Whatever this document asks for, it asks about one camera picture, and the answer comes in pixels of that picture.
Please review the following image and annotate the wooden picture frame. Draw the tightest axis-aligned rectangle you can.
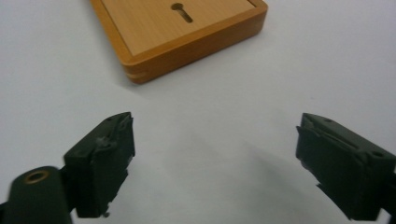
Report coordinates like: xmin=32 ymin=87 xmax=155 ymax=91
xmin=89 ymin=0 xmax=269 ymax=85

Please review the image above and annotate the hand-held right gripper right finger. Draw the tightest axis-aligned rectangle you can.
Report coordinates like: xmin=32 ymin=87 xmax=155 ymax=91
xmin=295 ymin=112 xmax=396 ymax=222

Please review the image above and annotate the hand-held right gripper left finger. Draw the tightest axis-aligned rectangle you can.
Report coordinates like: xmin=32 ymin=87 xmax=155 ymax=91
xmin=63 ymin=111 xmax=136 ymax=219

